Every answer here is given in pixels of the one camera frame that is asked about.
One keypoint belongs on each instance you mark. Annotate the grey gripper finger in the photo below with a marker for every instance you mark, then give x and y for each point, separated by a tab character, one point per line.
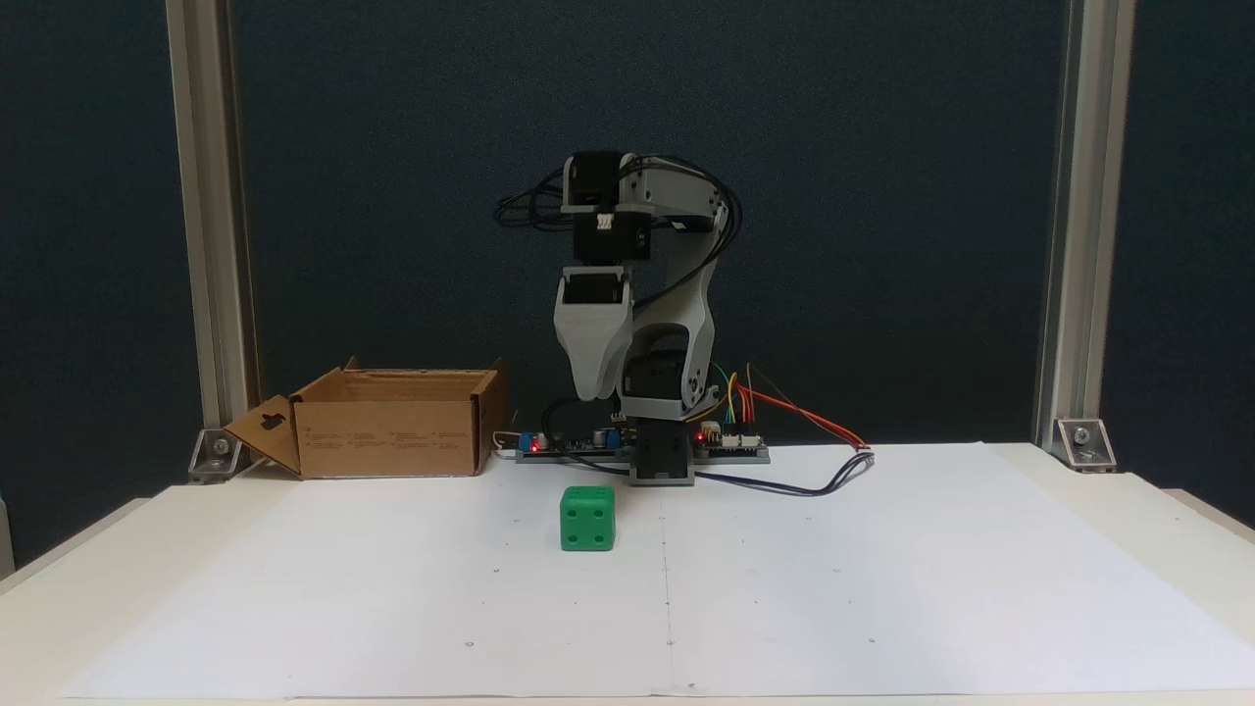
583	353
616	338

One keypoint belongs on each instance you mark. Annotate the metal corner bracket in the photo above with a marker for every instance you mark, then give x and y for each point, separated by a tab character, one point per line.
1083	443
216	456

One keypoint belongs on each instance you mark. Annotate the blue circuit board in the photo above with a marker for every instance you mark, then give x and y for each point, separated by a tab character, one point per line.
574	446

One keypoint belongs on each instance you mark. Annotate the open cardboard box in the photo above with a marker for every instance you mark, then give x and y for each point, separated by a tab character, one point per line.
392	436

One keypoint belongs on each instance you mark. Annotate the green die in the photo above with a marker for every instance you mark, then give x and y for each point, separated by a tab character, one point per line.
586	520

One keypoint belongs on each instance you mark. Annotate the aluminium profile post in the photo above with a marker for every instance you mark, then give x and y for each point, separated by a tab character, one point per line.
201	196
1083	196

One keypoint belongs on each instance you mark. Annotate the white paper sheet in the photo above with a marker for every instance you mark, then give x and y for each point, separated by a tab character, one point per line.
882	588

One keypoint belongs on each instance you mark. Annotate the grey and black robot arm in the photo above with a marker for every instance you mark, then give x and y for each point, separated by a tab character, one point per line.
698	324

